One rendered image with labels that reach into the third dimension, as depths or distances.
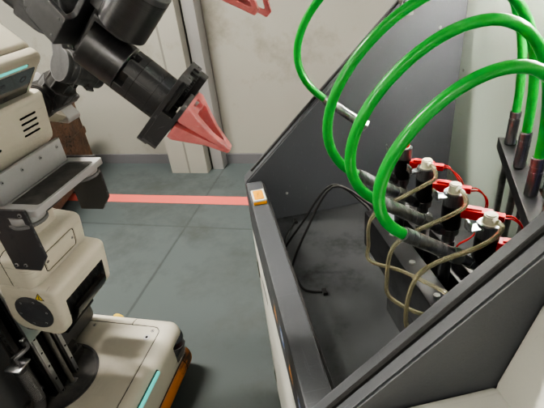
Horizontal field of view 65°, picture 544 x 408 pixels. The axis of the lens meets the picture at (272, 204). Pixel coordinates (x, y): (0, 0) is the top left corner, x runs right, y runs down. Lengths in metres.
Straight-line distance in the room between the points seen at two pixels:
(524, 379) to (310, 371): 0.25
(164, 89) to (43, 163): 0.64
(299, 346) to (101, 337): 1.20
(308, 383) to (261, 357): 1.27
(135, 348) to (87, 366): 0.17
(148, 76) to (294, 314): 0.41
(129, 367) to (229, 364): 0.45
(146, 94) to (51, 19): 0.12
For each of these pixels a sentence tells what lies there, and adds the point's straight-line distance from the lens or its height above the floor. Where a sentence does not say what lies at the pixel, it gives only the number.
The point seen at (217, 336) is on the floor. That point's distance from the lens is 1.98.
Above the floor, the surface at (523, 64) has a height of 1.32.
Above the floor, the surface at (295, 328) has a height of 0.95.
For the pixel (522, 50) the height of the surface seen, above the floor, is 1.26.
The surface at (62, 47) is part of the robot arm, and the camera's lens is 1.15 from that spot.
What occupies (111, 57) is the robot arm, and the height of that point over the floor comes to 1.36.
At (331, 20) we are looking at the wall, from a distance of 2.95.
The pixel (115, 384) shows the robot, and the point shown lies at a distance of 1.59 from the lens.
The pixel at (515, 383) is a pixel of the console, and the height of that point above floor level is 1.01.
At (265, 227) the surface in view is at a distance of 0.88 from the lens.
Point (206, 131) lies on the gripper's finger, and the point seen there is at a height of 1.26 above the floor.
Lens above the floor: 1.45
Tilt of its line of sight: 31 degrees down
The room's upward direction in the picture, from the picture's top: 7 degrees counter-clockwise
